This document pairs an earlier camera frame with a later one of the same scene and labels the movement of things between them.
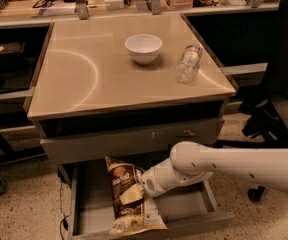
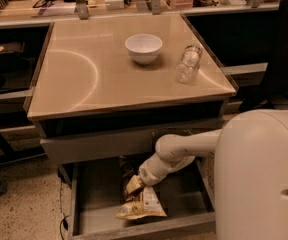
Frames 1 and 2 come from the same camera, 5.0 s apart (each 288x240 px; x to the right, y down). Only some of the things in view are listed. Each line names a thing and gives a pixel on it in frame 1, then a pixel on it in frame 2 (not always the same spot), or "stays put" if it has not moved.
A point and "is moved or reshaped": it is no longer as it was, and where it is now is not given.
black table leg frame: (9, 154) stays put
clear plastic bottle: (187, 67) stays put
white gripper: (151, 181) → (148, 175)
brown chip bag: (137, 215) is moved or reshaped
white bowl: (144, 47) stays put
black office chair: (275, 115) stays put
